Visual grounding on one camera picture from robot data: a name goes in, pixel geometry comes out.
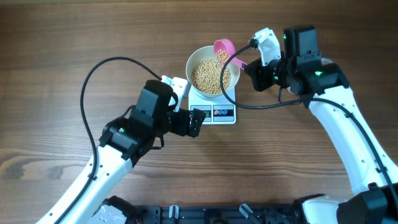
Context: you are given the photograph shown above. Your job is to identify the right black cable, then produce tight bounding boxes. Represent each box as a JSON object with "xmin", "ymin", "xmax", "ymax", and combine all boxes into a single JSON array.
[{"xmin": 219, "ymin": 39, "xmax": 398, "ymax": 212}]

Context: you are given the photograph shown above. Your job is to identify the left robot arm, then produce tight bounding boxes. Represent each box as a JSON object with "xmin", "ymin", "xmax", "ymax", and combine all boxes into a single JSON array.
[{"xmin": 39, "ymin": 77, "xmax": 205, "ymax": 223}]

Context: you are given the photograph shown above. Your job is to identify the soybeans in scoop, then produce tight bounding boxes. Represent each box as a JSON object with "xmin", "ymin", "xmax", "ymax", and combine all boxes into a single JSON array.
[{"xmin": 215, "ymin": 49, "xmax": 229, "ymax": 64}]

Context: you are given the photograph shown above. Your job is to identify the pink plastic scoop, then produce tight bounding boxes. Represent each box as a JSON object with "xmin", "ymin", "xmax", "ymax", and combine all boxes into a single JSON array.
[{"xmin": 213, "ymin": 39, "xmax": 236, "ymax": 58}]

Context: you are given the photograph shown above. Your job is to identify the left black cable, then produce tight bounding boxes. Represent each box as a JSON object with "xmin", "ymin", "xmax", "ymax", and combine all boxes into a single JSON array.
[{"xmin": 52, "ymin": 56, "xmax": 163, "ymax": 224}]

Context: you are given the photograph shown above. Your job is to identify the black cable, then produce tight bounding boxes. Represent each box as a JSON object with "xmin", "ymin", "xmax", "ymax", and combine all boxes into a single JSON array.
[
  {"xmin": 52, "ymin": 56, "xmax": 163, "ymax": 224},
  {"xmin": 219, "ymin": 39, "xmax": 398, "ymax": 212}
]

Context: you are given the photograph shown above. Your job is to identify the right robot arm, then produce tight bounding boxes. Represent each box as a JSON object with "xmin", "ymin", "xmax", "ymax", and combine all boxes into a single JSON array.
[{"xmin": 245, "ymin": 26, "xmax": 397, "ymax": 223}]

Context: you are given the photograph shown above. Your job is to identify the white round bowl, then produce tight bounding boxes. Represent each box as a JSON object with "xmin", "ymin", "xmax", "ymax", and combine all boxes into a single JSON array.
[{"xmin": 185, "ymin": 45, "xmax": 223, "ymax": 99}]

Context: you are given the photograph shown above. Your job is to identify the white digital kitchen scale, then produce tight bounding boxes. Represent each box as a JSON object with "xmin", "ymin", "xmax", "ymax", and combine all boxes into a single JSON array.
[{"xmin": 188, "ymin": 88, "xmax": 237, "ymax": 125}]

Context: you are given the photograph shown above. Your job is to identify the soybeans in bowl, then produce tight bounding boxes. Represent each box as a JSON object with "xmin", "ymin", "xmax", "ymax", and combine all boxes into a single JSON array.
[{"xmin": 192, "ymin": 59, "xmax": 223, "ymax": 95}]

